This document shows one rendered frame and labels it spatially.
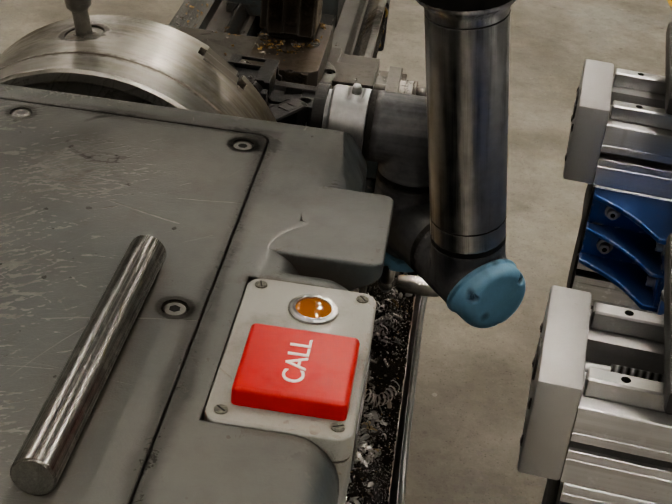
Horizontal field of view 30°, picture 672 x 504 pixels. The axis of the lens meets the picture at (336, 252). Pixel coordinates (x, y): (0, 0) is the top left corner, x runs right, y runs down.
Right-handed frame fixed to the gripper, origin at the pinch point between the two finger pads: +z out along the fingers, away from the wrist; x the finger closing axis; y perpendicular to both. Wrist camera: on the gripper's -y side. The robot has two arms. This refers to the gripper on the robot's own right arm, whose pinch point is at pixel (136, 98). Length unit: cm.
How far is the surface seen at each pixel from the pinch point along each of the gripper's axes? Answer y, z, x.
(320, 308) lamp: -58, -27, 18
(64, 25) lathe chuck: -17.2, 1.7, 14.6
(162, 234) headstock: -52, -17, 17
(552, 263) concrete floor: 159, -64, -108
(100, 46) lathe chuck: -22.4, -3.2, 15.4
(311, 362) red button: -64, -28, 18
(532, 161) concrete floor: 215, -58, -108
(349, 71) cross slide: 40.2, -18.4, -11.2
